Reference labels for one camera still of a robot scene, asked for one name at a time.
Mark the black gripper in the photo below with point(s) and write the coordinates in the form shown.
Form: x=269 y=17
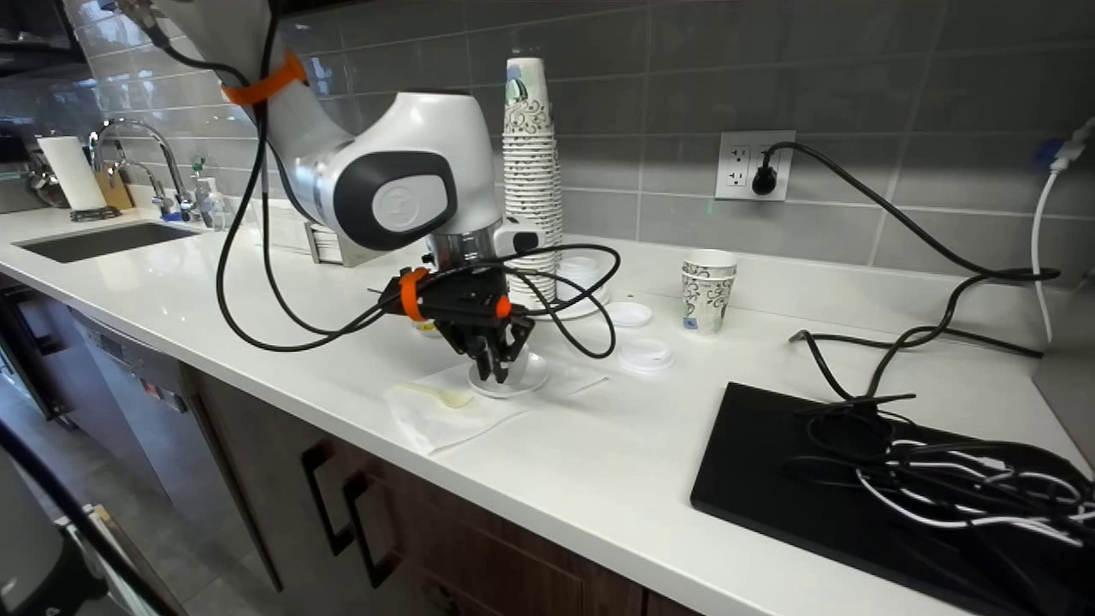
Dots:
x=480 y=310

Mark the small white tea cup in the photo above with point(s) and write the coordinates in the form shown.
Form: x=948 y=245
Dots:
x=518 y=366

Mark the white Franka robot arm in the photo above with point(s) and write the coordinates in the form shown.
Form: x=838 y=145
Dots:
x=399 y=172

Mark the white plate under cup stacks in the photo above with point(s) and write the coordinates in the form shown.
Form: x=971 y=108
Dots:
x=588 y=310

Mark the tall patterned paper cup stack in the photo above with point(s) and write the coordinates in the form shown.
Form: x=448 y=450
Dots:
x=531 y=149

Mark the single patterned paper cup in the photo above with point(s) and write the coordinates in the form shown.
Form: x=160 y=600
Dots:
x=711 y=294

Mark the white paper napkin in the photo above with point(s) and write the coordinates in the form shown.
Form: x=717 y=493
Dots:
x=440 y=427

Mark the white cups beside stack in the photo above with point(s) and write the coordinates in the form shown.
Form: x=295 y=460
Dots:
x=582 y=278

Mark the small white lid dish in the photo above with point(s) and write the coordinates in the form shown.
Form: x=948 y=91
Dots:
x=632 y=314

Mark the small clear dish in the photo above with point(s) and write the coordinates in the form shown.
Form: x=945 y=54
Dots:
x=650 y=358

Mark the steel napkin holder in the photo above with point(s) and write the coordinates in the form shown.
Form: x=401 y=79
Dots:
x=323 y=241

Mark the soap dispenser bottle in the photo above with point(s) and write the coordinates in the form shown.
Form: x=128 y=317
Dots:
x=206 y=196

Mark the chrome faucet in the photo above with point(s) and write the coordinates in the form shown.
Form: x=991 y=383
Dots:
x=168 y=160

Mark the black kitchen sink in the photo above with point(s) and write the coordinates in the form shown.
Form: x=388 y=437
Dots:
x=103 y=241

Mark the brown bottle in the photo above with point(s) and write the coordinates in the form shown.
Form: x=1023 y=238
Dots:
x=113 y=189

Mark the white board by sink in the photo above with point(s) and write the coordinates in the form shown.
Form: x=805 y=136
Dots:
x=70 y=172

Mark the white wall outlet with plug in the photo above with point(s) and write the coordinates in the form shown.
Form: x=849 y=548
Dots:
x=736 y=155

